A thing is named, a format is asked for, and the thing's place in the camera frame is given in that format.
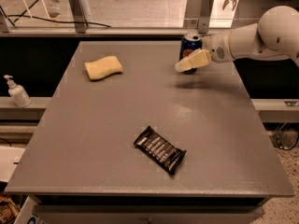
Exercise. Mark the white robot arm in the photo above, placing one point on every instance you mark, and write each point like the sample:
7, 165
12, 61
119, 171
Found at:
274, 38

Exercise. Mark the metal railing post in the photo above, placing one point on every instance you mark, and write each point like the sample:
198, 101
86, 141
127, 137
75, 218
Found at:
204, 16
78, 16

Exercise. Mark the right metal railing post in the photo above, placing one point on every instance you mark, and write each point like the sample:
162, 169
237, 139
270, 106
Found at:
204, 16

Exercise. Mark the blue pepsi can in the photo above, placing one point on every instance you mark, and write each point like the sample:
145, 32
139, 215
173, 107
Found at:
189, 43

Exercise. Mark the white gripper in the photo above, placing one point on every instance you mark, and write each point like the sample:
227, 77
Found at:
219, 48

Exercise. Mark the yellow sponge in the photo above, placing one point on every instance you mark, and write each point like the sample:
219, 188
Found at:
103, 67

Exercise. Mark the black snack bar wrapper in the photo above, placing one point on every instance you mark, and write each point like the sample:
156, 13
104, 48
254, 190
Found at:
160, 150

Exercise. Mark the white pump dispenser bottle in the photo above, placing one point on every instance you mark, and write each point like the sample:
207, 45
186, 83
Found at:
17, 92

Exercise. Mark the left metal railing post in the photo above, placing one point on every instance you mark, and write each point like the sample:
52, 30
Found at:
78, 16

